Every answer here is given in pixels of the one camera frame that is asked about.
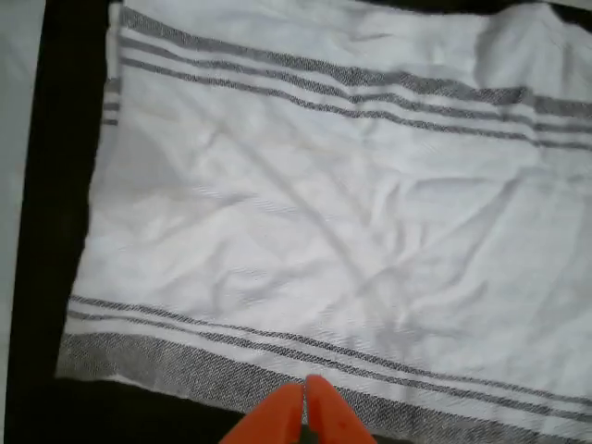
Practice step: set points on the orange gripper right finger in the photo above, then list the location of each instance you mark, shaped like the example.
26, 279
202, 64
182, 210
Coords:
328, 411

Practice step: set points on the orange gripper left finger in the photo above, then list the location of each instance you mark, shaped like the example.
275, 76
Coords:
277, 416

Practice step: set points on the white striped towel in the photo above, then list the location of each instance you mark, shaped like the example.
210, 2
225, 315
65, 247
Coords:
324, 208

